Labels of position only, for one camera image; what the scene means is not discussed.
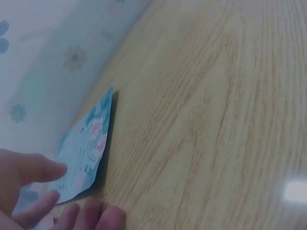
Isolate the person's left hand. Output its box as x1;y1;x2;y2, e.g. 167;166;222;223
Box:
0;148;127;230

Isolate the blue floral packet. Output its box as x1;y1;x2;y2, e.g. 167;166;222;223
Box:
47;86;115;205

